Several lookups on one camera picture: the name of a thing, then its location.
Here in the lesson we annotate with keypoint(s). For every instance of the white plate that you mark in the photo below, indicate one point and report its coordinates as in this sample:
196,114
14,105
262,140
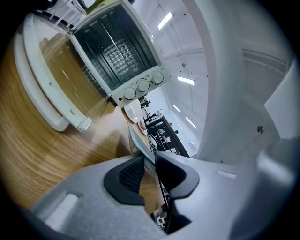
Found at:
131,113
143,130

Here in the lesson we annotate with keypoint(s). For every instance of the black metal railing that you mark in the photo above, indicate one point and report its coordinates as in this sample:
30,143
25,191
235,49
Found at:
175,136

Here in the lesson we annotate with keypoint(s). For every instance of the pink food piece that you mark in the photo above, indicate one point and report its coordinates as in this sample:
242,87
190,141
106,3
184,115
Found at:
141,123

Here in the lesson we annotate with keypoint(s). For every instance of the white toaster oven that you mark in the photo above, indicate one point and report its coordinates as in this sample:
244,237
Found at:
112,58

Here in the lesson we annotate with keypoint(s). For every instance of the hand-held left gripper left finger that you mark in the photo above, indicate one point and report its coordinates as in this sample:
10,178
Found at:
93,206

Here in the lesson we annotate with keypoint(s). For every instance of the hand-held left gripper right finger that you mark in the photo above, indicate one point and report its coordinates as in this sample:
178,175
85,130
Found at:
211,187

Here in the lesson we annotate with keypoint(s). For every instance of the ceiling light panel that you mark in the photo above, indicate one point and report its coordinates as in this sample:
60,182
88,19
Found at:
191,122
176,108
186,80
165,20

